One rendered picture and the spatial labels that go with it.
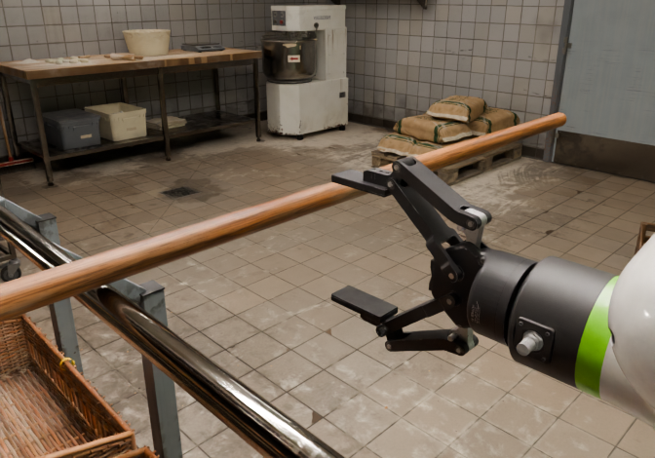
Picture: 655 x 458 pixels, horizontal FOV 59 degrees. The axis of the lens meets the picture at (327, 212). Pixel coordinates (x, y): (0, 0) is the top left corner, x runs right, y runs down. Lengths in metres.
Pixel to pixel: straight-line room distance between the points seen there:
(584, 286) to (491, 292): 0.07
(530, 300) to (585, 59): 4.98
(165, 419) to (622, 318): 0.98
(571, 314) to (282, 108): 5.62
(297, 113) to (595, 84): 2.75
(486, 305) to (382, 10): 6.15
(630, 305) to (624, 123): 5.04
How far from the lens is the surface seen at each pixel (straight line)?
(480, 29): 5.88
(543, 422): 2.33
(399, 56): 6.44
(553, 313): 0.46
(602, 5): 5.36
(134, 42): 5.63
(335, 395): 2.31
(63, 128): 5.18
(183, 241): 0.60
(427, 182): 0.52
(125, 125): 5.39
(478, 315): 0.50
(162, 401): 1.17
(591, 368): 0.46
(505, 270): 0.49
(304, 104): 6.02
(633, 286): 0.33
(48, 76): 4.92
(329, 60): 6.25
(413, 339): 0.59
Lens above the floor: 1.43
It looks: 21 degrees down
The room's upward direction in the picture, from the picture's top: straight up
